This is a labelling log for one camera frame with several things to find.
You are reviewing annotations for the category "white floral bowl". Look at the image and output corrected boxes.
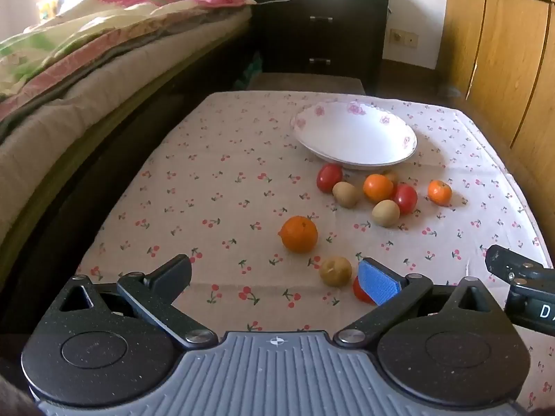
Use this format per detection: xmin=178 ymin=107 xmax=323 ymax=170
xmin=290 ymin=99 xmax=419 ymax=171

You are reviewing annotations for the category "beige wall socket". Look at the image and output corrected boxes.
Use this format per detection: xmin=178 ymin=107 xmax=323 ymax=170
xmin=389 ymin=28 xmax=420 ymax=48

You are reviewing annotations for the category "cherry print tablecloth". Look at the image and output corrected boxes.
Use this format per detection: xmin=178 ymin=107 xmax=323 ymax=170
xmin=74 ymin=91 xmax=555 ymax=412

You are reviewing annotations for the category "bed with floral blanket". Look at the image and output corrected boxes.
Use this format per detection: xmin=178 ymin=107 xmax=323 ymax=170
xmin=0 ymin=30 xmax=261 ymax=334

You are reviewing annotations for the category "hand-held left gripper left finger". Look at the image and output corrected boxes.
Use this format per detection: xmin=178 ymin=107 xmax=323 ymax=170
xmin=58 ymin=255 xmax=218 ymax=350

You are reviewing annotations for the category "large orange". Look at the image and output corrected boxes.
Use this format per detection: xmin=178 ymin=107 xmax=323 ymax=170
xmin=279 ymin=216 xmax=319 ymax=254

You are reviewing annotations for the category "floral patchwork blanket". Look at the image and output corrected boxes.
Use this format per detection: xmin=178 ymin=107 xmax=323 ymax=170
xmin=0 ymin=0 xmax=256 ymax=109

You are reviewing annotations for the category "teal bag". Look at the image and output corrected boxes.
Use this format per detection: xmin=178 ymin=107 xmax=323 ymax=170
xmin=236 ymin=52 xmax=263 ymax=89

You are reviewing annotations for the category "small orange mandarin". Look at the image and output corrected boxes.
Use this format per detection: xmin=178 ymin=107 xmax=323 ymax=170
xmin=363 ymin=174 xmax=394 ymax=202
xmin=427 ymin=180 xmax=453 ymax=206

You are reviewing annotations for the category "beige mattress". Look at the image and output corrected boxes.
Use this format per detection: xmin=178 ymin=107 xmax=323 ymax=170
xmin=0 ymin=17 xmax=254 ymax=248

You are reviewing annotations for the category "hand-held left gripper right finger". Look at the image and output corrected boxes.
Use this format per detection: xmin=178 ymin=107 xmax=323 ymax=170
xmin=333 ymin=257 xmax=504 ymax=349

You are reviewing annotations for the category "red tomato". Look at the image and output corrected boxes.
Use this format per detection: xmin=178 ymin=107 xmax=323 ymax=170
xmin=392 ymin=183 xmax=419 ymax=216
xmin=316 ymin=163 xmax=344 ymax=193
xmin=352 ymin=275 xmax=376 ymax=305

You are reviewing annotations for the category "light wooden wardrobe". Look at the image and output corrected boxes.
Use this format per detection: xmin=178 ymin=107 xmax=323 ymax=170
xmin=436 ymin=0 xmax=555 ymax=191

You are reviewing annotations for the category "dark wooden nightstand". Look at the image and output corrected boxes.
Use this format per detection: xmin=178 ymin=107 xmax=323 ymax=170
xmin=251 ymin=0 xmax=390 ymax=96

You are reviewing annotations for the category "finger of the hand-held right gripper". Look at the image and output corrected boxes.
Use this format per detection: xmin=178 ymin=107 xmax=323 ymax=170
xmin=485 ymin=244 xmax=555 ymax=289

